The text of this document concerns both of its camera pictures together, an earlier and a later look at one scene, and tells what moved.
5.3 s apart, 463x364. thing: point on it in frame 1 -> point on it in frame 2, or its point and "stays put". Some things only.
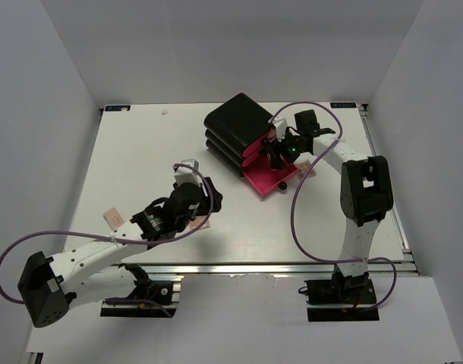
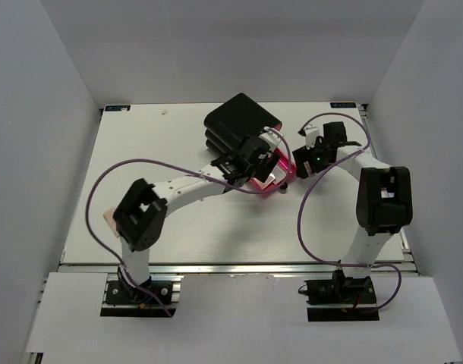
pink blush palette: (113, 218) stays put
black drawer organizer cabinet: (230, 127) stays put
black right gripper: (275, 149) -> (303, 155)
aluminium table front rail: (266, 270) stays put
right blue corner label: (343, 105) stays put
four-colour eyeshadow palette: (196, 221) -> (275, 177)
